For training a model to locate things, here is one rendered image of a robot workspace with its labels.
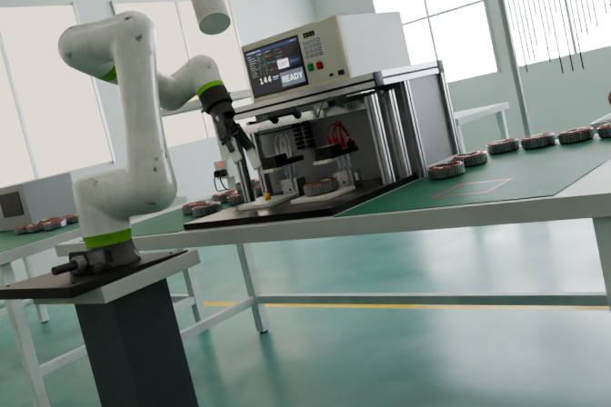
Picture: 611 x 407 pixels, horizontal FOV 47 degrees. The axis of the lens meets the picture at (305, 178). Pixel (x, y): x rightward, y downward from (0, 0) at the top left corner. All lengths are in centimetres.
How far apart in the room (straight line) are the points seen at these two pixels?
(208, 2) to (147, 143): 184
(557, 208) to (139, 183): 99
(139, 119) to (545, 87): 720
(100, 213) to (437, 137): 117
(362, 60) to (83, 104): 529
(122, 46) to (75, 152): 538
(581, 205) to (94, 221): 118
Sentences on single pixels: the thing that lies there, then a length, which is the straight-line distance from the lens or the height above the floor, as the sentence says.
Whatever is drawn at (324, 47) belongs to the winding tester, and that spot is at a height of 123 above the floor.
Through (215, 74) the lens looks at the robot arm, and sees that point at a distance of 226.
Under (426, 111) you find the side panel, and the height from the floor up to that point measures 95.
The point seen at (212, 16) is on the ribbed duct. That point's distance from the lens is 354.
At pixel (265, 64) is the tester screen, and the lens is 247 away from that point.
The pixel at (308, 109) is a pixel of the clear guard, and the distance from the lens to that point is 205.
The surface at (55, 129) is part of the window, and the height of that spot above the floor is 142.
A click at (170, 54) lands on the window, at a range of 817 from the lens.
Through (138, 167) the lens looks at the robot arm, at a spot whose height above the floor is 100.
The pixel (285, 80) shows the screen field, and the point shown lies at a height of 116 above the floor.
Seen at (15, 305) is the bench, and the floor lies 50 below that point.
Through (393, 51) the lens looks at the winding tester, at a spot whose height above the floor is 118.
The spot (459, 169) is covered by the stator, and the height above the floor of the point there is 77.
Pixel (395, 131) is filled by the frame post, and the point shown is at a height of 92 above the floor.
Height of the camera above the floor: 105
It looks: 5 degrees down
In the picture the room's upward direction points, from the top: 13 degrees counter-clockwise
